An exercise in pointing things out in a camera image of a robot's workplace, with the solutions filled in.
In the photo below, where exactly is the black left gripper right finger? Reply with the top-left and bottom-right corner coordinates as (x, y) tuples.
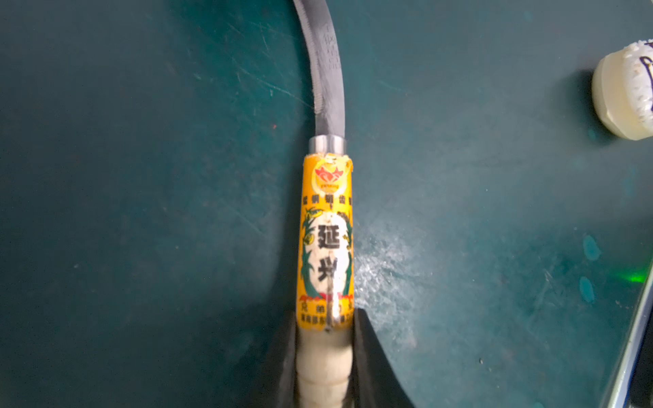
(353, 308), (414, 408)

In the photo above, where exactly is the small sickle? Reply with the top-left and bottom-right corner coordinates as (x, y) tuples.
(294, 1), (355, 407)

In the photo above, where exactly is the white frosted donut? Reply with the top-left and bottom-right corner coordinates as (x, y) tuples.
(592, 39), (652, 141)

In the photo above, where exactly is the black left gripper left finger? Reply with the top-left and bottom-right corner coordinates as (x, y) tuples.
(249, 311), (297, 408)

